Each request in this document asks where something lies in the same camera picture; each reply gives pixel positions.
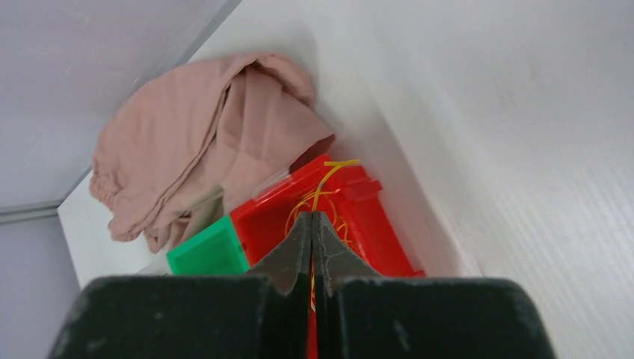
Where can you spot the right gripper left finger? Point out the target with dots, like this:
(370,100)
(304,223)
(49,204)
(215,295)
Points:
(263,313)

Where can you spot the pink cloth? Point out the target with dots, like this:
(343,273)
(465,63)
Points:
(205,134)

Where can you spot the red plastic bin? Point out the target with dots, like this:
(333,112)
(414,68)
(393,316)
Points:
(345,193)

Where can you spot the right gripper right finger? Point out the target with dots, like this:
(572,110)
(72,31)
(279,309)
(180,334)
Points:
(363,314)

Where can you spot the green plastic bin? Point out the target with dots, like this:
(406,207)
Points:
(216,250)

